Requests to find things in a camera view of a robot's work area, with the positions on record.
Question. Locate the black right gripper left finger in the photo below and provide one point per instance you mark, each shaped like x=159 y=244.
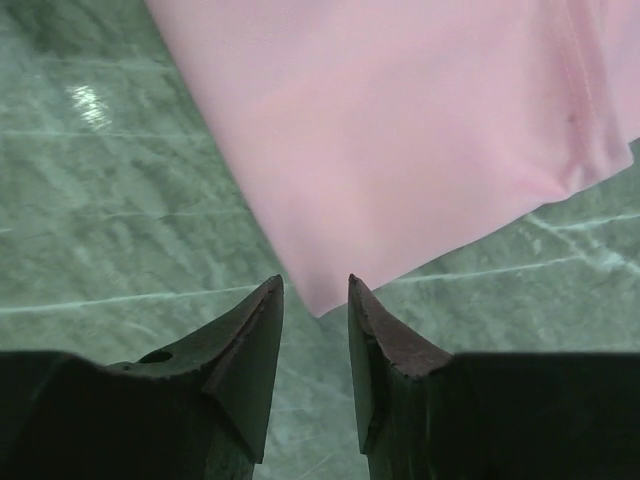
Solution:
x=197 y=408

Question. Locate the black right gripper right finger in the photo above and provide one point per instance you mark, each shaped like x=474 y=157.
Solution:
x=424 y=413

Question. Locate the pink t shirt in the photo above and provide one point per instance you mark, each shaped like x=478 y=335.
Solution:
x=371 y=137

